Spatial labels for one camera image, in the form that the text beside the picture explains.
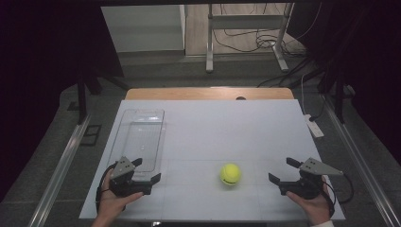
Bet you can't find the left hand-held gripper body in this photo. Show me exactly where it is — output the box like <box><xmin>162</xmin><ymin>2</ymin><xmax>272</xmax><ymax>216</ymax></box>
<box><xmin>108</xmin><ymin>156</ymin><xmax>153</xmax><ymax>199</ymax></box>

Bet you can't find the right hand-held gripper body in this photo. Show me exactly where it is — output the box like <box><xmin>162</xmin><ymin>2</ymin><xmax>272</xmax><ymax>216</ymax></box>
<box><xmin>278</xmin><ymin>157</ymin><xmax>344</xmax><ymax>201</ymax></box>

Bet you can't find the clear plastic container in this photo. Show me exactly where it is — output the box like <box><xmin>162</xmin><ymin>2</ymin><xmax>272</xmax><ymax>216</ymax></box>
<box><xmin>107</xmin><ymin>108</ymin><xmax>166</xmax><ymax>183</ymax></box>

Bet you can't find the yellow tennis ball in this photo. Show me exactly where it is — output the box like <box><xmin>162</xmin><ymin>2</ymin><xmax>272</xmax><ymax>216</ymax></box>
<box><xmin>219</xmin><ymin>163</ymin><xmax>242</xmax><ymax>186</ymax></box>

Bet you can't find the person's right hand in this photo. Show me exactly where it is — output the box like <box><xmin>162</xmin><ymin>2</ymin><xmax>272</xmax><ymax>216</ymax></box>
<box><xmin>286</xmin><ymin>176</ymin><xmax>332</xmax><ymax>225</ymax></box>

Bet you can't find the person's left hand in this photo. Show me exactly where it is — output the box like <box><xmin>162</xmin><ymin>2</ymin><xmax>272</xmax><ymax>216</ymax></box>
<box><xmin>99</xmin><ymin>169</ymin><xmax>145</xmax><ymax>219</ymax></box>

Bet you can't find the white power strip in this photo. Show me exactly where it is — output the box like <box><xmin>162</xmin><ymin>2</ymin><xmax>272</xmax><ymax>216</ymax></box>
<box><xmin>303</xmin><ymin>113</ymin><xmax>325</xmax><ymax>139</ymax></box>

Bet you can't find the white table cover board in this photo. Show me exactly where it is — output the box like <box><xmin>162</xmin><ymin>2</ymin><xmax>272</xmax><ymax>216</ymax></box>
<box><xmin>78</xmin><ymin>99</ymin><xmax>346</xmax><ymax>221</ymax></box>

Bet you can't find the black stand leg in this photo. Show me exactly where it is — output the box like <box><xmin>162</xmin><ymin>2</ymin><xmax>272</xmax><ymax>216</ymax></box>
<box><xmin>317</xmin><ymin>72</ymin><xmax>348</xmax><ymax>124</ymax></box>
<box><xmin>76</xmin><ymin>72</ymin><xmax>131</xmax><ymax>125</ymax></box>

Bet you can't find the dark curtain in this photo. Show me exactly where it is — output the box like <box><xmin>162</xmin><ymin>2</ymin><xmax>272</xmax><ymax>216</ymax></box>
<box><xmin>287</xmin><ymin>0</ymin><xmax>401</xmax><ymax>159</ymax></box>
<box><xmin>0</xmin><ymin>0</ymin><xmax>125</xmax><ymax>202</ymax></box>

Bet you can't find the white cabinet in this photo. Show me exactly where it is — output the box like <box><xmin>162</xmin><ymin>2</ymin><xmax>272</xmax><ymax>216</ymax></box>
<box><xmin>100</xmin><ymin>4</ymin><xmax>186</xmax><ymax>53</ymax></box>

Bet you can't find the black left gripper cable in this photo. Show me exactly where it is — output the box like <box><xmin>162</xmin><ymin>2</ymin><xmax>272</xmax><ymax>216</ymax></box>
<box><xmin>95</xmin><ymin>163</ymin><xmax>118</xmax><ymax>213</ymax></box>

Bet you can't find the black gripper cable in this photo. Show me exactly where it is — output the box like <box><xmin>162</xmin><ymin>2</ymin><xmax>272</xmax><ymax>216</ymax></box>
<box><xmin>95</xmin><ymin>163</ymin><xmax>118</xmax><ymax>213</ymax></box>
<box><xmin>321</xmin><ymin>173</ymin><xmax>355</xmax><ymax>218</ymax></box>

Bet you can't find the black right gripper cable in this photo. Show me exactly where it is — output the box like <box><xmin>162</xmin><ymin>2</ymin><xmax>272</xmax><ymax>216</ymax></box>
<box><xmin>321</xmin><ymin>173</ymin><xmax>355</xmax><ymax>218</ymax></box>

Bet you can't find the black floor frame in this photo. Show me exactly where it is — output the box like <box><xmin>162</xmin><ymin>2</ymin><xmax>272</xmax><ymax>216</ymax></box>
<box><xmin>79</xmin><ymin>124</ymin><xmax>102</xmax><ymax>147</ymax></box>

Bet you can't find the aluminium floor rail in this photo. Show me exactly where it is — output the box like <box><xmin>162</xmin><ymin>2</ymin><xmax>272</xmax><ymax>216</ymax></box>
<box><xmin>27</xmin><ymin>114</ymin><xmax>93</xmax><ymax>227</ymax></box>
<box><xmin>321</xmin><ymin>94</ymin><xmax>401</xmax><ymax>227</ymax></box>

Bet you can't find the white power strip cable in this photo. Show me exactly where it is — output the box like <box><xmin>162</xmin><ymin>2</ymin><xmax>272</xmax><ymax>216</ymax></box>
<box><xmin>300</xmin><ymin>73</ymin><xmax>309</xmax><ymax>116</ymax></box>

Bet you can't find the tangle of black floor cables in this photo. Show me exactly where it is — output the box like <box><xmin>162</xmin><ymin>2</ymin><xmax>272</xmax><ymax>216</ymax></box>
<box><xmin>212</xmin><ymin>3</ymin><xmax>323</xmax><ymax>89</ymax></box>

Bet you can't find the grey metal stand frame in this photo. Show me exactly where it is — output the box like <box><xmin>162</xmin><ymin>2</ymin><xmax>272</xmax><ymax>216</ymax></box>
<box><xmin>205</xmin><ymin>3</ymin><xmax>294</xmax><ymax>74</ymax></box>

